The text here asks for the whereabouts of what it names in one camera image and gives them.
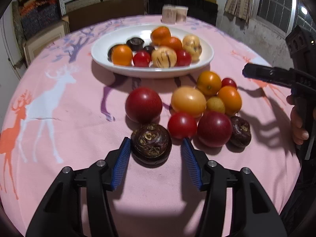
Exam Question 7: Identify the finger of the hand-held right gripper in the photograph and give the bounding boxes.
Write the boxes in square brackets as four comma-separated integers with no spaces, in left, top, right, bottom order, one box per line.
[243,63,307,88]

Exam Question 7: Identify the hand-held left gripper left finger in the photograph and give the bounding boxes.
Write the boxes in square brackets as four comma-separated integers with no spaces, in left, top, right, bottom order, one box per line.
[26,137,131,237]

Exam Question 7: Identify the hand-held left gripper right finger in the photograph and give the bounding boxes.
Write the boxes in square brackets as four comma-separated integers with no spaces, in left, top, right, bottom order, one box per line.
[181,138,288,237]

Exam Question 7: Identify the pale yellow pepino melon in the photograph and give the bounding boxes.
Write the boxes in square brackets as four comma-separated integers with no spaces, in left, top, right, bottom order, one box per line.
[182,35,202,62]

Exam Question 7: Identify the small red tomato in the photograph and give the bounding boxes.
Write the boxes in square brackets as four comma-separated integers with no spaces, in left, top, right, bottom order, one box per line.
[175,50,192,67]
[221,78,238,89]

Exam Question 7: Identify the white oval plate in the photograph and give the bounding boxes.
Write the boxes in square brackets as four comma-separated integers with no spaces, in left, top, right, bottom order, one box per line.
[91,25,214,79]

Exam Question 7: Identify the striped yellow pepino melon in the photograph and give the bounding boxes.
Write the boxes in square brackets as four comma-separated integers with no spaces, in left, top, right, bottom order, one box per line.
[151,46,177,68]

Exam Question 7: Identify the yellow-orange citrus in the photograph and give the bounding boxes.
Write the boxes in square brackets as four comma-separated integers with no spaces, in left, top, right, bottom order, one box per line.
[111,44,133,66]

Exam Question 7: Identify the person's right hand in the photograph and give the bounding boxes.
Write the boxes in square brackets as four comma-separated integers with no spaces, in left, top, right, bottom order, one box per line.
[287,95,309,146]

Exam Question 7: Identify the large red tomato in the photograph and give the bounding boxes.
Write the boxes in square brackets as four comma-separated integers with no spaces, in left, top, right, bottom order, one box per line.
[125,87,163,124]
[197,111,233,148]

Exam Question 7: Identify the pink deer print tablecloth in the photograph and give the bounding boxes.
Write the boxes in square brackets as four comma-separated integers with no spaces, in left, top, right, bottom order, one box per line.
[0,15,303,237]

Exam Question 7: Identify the small yellow loquat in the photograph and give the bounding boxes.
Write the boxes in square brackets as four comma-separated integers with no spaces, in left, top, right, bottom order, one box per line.
[206,97,226,114]

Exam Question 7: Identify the barred window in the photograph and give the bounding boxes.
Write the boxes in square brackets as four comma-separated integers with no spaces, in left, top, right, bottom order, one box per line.
[255,0,316,45]

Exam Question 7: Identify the golden passion fruit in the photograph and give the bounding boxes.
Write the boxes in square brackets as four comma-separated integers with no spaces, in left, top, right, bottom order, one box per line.
[171,86,206,118]

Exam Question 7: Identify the hanging cardboard strips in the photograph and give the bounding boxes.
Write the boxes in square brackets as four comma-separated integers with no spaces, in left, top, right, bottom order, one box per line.
[224,0,256,22]

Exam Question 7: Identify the black board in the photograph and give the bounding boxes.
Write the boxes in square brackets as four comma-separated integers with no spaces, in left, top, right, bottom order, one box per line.
[148,0,219,26]

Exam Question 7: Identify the paper cup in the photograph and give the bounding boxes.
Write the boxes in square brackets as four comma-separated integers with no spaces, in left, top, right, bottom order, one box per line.
[175,5,188,23]

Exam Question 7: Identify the person's dark clothing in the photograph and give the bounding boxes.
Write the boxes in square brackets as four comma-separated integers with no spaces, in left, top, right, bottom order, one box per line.
[280,150,316,237]

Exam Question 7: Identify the beige framed panel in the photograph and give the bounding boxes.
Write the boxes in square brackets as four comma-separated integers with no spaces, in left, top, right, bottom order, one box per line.
[23,21,71,67]

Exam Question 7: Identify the dark brown board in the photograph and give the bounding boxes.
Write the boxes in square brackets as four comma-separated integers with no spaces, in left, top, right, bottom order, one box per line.
[67,0,147,33]

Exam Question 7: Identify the stack of dark patterned boxes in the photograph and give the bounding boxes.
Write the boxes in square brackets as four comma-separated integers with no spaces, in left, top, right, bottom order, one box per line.
[18,0,62,40]

